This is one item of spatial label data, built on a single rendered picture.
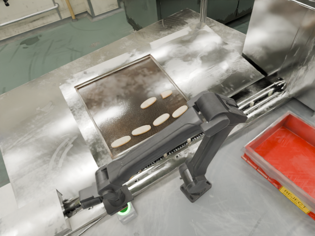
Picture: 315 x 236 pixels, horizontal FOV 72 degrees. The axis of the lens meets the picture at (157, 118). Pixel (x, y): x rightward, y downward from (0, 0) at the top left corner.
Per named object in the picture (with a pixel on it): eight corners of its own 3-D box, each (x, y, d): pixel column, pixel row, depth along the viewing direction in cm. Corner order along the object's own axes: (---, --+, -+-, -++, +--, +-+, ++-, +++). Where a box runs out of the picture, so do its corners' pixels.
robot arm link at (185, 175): (205, 186, 90) (199, 174, 93) (207, 175, 82) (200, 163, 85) (184, 194, 88) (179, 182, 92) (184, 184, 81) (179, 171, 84)
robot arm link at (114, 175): (232, 124, 56) (212, 96, 62) (226, 114, 51) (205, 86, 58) (108, 203, 66) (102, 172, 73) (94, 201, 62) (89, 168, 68)
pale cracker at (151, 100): (143, 110, 115) (143, 108, 114) (138, 105, 117) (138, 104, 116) (158, 100, 118) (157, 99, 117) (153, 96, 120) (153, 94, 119)
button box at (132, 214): (123, 228, 92) (117, 222, 83) (116, 212, 96) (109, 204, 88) (140, 217, 94) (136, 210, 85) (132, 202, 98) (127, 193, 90)
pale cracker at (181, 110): (175, 119, 112) (175, 118, 111) (170, 114, 114) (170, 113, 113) (189, 108, 116) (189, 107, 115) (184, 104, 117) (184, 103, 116)
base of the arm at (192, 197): (192, 203, 92) (212, 186, 96) (192, 197, 86) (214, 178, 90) (178, 188, 97) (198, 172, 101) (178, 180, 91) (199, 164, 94)
